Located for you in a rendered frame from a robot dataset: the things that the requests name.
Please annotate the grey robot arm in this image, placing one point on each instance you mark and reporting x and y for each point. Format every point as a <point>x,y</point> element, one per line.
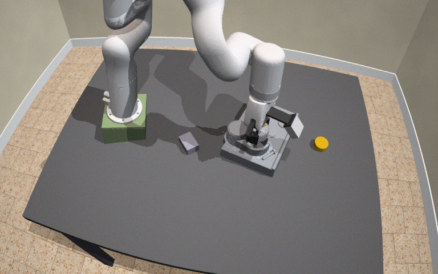
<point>131,21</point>

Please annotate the yellow short cylinder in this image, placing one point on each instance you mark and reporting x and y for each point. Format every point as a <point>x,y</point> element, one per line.
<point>321,144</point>

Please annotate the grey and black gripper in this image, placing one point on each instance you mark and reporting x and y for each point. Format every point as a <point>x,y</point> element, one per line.
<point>255,116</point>

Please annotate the grey toothed gear with yellow arrow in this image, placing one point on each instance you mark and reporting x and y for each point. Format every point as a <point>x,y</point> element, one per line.
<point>263,133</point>

